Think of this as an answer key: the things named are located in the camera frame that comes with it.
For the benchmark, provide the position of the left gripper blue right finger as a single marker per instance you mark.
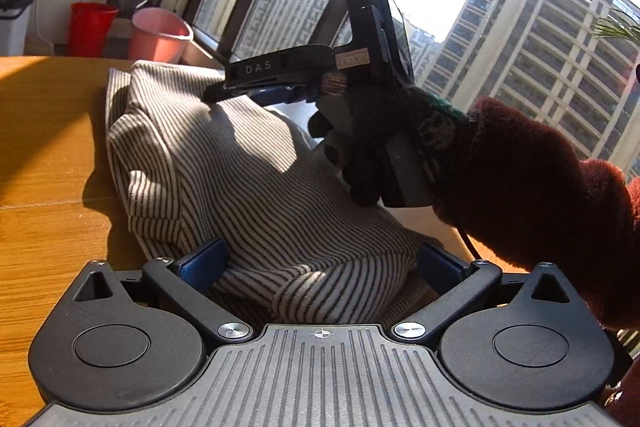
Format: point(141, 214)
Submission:
point(460, 287)

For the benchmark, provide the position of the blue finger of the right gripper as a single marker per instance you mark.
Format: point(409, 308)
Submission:
point(224, 90)
point(272, 96)

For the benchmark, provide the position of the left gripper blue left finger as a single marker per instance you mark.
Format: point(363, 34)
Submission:
point(183, 284)

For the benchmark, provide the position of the striped knit sweater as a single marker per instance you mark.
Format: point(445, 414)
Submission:
point(300, 250)

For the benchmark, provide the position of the gloved right hand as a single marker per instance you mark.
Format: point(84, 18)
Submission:
point(389, 144)

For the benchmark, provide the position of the dark red fleece sleeve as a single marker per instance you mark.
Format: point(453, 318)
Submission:
point(519, 188)

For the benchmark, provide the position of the pink plastic basin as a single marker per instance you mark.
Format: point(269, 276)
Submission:
point(159, 36)

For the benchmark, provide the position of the red plastic bucket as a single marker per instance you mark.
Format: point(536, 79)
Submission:
point(90, 23)

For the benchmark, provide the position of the white trash bin black lid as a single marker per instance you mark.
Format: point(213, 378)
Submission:
point(14, 19)

